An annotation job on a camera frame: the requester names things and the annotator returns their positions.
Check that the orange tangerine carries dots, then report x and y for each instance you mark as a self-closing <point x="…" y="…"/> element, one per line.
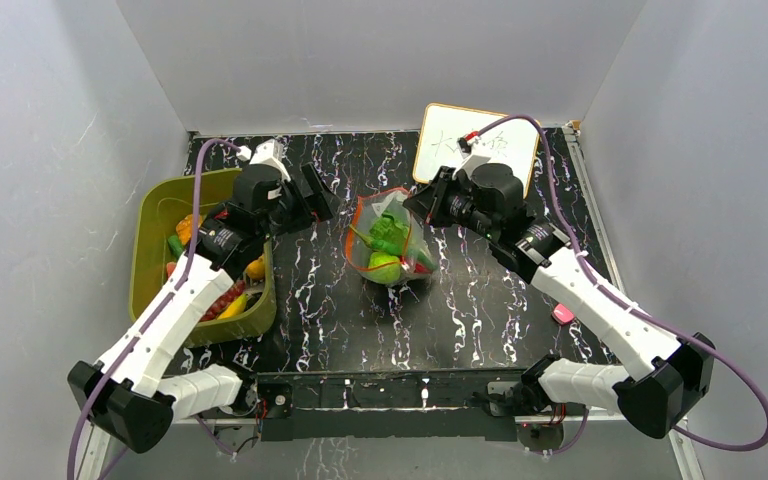
<point x="256" y="270"/>

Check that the clear zip top bag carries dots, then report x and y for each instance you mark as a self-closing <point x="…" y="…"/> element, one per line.
<point x="368" y="209"/>

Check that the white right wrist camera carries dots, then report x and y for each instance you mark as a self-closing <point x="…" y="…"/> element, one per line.
<point x="475" y="152"/>

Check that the pink eraser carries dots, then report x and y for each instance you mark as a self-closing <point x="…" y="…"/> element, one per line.
<point x="562" y="315"/>

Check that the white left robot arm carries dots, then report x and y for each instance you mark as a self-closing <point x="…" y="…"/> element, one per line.
<point x="172" y="324"/>

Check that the white board orange frame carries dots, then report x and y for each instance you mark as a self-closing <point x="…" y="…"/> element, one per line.
<point x="514" y="143"/>

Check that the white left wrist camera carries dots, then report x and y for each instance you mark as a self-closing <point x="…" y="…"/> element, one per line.
<point x="268" y="153"/>

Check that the dark green cucumber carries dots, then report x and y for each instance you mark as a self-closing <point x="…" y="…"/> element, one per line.
<point x="175" y="246"/>

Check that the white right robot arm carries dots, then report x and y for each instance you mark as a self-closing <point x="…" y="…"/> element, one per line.
<point x="658" y="378"/>

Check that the olive green plastic basket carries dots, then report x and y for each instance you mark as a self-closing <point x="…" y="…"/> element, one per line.
<point x="160" y="211"/>

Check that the red grape bunch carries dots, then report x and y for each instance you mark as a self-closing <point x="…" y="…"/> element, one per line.
<point x="219" y="305"/>

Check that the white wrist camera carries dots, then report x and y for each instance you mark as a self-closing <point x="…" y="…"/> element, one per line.
<point x="475" y="152"/>
<point x="268" y="153"/>

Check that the watermelon slice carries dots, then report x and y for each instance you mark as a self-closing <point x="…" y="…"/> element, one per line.
<point x="170" y="268"/>

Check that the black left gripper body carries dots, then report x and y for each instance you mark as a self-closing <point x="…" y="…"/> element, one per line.
<point x="297" y="213"/>

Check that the green chili pepper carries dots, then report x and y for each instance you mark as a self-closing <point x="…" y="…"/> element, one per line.
<point x="378" y="245"/>

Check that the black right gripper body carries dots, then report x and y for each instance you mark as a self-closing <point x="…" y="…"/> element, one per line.
<point x="435" y="203"/>

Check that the light green round fruit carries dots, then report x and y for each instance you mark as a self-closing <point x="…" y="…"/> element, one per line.
<point x="383" y="268"/>

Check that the yellow banana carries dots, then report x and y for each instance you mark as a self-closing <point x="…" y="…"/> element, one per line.
<point x="234" y="308"/>

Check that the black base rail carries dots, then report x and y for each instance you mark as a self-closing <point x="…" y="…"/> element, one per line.
<point x="284" y="406"/>

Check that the green lettuce head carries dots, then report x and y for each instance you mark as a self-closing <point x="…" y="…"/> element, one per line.
<point x="390" y="228"/>

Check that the orange bumpy fruit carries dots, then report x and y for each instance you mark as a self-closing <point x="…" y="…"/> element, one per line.
<point x="184" y="228"/>

